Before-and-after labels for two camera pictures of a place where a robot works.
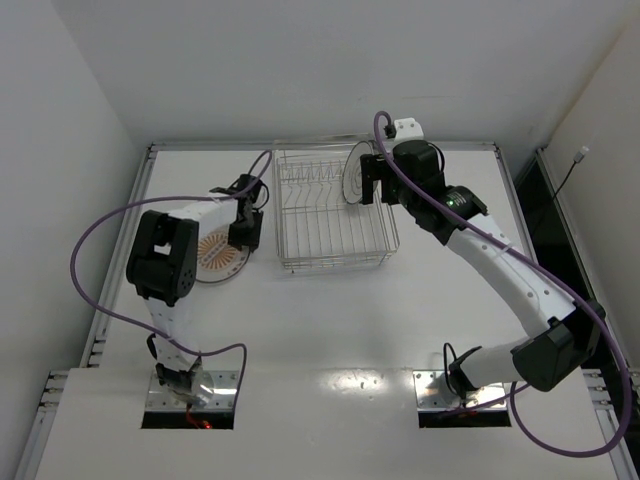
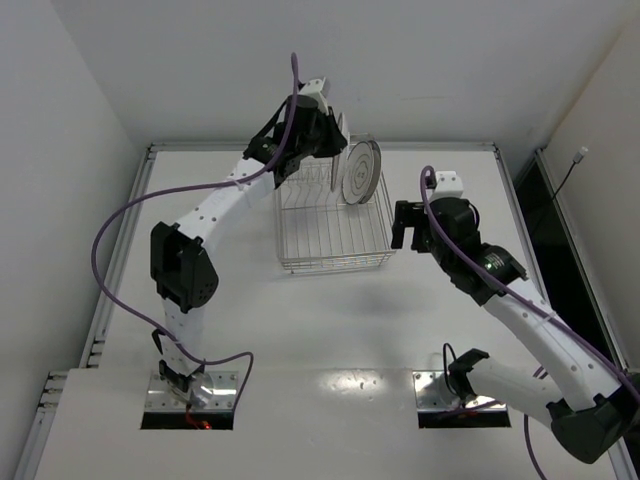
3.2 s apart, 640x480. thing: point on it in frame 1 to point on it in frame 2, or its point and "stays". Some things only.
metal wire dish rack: x=317 y=227 stays
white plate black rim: x=351 y=171 stays
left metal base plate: x=224 y=384 stays
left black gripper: x=245 y=235 to x=329 y=135
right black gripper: x=373 y=178 to x=410 y=216
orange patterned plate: x=217 y=259 to x=342 y=122
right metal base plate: x=431 y=392 stays
